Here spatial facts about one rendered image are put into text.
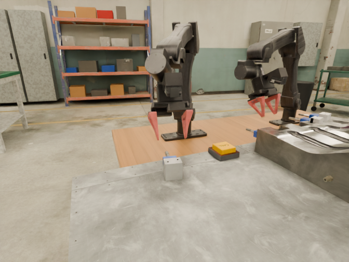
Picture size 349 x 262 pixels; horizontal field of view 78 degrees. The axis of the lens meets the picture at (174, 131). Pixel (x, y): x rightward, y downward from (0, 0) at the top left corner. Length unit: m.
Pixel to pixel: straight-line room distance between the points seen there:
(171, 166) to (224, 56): 6.11
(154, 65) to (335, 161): 0.52
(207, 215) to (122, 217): 0.19
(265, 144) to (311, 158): 0.17
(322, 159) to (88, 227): 0.60
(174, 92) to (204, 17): 5.92
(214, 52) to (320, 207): 6.03
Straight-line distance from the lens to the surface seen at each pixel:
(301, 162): 0.73
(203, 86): 6.44
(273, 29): 6.80
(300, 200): 0.64
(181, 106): 0.59
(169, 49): 0.65
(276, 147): 0.78
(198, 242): 0.47
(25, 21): 5.91
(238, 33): 6.82
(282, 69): 0.89
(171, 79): 0.54
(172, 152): 0.81
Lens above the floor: 1.14
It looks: 20 degrees down
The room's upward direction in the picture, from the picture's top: straight up
